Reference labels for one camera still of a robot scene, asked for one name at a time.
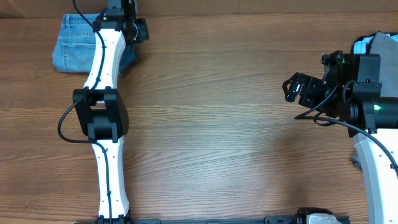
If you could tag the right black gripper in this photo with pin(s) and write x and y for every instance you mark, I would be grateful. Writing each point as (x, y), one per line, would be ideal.
(308, 84)

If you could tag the black folded garment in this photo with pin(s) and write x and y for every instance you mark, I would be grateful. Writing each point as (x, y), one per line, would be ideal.
(363, 44)

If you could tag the light blue folded garment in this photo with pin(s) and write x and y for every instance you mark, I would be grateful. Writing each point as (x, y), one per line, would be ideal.
(377, 43)

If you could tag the light blue denim jeans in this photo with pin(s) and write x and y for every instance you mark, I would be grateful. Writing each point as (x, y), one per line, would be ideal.
(75, 47)

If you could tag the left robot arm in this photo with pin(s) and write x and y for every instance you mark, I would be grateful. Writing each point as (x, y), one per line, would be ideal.
(100, 108)

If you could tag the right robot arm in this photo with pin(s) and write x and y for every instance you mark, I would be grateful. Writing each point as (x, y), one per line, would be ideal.
(349, 94)

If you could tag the grey folded garment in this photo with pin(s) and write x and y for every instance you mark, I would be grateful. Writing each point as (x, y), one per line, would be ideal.
(388, 75)

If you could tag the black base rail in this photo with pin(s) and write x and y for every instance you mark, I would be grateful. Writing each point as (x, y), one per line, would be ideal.
(289, 219)

